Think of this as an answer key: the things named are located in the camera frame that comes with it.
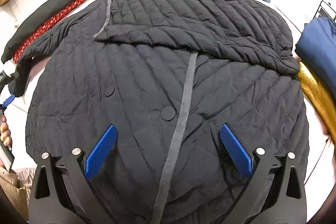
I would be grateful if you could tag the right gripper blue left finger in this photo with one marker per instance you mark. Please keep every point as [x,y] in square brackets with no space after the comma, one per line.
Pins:
[62,191]

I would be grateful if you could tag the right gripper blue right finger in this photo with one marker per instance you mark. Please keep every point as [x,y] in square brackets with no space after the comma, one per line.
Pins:
[274,192]

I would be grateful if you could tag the black quilted coat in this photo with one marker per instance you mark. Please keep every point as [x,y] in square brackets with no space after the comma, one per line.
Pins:
[168,87]

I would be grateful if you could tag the person's left hand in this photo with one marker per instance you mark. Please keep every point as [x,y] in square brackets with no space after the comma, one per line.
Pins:
[6,135]

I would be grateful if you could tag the pink polka dot bedsheet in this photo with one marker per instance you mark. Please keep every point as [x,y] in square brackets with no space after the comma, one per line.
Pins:
[309,134]

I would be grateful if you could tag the folded golden yellow garment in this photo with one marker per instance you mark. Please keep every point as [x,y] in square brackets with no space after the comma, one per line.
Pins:
[319,95]

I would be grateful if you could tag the folded red patterned garment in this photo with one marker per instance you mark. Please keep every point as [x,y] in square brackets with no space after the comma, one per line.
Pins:
[45,27]

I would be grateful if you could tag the folded navy blue garment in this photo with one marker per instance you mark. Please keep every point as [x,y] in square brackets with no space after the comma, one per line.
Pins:
[316,48]

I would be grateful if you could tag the folded black garment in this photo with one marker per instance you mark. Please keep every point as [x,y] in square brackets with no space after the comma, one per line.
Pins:
[35,20]

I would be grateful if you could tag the black wire rack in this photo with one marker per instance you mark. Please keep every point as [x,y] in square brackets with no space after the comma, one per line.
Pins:
[325,10]

